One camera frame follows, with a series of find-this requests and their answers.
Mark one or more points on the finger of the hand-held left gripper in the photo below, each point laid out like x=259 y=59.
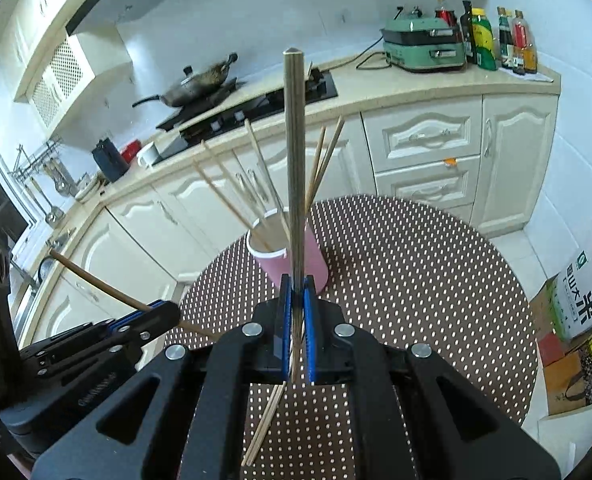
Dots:
x=136 y=312
x=161 y=322

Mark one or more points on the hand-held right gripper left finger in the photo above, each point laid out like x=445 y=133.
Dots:
x=286 y=320

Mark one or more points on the brown polka dot tablecloth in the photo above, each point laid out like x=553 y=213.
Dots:
x=401 y=285

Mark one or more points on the dark blue jar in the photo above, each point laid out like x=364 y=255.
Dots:
x=108 y=160

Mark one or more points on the black gas stove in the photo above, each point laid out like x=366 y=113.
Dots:
x=266 y=105

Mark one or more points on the metal chopstick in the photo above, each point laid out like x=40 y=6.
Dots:
x=294 y=160

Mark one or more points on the pink plastic cup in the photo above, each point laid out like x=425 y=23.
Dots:
x=318 y=260

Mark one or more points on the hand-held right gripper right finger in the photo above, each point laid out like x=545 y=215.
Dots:
x=310 y=335

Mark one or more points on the cream wall cabinets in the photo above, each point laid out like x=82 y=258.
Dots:
x=31 y=15

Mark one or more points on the green bottle with yellow cap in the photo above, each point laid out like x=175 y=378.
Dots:
x=485 y=42

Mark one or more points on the cardboard box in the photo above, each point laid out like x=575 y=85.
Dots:
x=546 y=310

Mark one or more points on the dark wooden chopstick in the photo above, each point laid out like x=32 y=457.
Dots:
x=101 y=282

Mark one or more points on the bamboo chopsticks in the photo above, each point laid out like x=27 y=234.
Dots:
x=257 y=437

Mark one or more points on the steel sink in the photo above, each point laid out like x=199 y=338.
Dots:
x=26 y=300

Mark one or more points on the white rice bag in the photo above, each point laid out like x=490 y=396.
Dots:
x=583 y=300

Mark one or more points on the white mug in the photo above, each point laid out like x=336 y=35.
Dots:
x=150 y=154

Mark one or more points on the green electric grill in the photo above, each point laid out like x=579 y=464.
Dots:
x=421 y=45

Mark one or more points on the black wok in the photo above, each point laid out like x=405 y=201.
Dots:
x=196 y=87

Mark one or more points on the clear bottle with red label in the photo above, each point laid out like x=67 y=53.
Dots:
x=520 y=40

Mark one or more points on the cream kitchen base cabinets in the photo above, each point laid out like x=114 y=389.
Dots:
x=426 y=135

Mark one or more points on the red container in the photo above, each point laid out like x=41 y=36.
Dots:
x=132 y=151

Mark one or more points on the dark glass bottle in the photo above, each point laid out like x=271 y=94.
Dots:
x=468 y=35

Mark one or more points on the orange sticker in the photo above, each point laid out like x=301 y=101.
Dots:
x=450 y=162

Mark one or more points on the white range hood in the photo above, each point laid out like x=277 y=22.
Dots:
x=76 y=75

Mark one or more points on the dark bottle with green label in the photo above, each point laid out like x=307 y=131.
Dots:
x=504 y=40

